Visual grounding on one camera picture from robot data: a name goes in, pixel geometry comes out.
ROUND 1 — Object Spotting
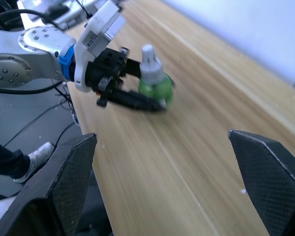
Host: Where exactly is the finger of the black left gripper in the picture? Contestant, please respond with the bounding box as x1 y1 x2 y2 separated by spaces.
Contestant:
124 58 176 87
107 88 167 113

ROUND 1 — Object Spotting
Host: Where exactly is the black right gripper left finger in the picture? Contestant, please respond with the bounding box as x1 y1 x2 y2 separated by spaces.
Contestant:
0 132 98 236

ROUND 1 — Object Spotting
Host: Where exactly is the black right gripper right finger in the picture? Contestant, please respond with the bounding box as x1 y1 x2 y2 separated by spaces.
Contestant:
227 129 295 236

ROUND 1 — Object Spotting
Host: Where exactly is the green repellent liquid bottle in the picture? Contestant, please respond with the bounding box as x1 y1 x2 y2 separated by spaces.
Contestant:
137 44 176 108

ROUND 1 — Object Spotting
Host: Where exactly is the white sneaker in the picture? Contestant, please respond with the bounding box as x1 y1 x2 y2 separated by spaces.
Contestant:
13 142 55 184

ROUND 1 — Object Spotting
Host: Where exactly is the blue clamp on left wrist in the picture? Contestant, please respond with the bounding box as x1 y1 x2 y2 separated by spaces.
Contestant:
58 45 76 82

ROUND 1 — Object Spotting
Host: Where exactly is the person's dark trouser leg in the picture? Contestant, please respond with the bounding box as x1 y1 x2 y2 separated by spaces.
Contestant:
0 137 31 179

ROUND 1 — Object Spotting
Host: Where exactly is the silver robot body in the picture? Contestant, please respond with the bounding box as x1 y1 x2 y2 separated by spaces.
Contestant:
16 0 106 30

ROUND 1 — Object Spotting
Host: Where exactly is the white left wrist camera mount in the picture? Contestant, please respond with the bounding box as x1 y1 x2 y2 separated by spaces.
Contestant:
73 0 126 93

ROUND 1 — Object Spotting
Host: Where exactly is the thin black floor cable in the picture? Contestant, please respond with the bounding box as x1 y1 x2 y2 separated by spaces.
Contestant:
3 83 76 148

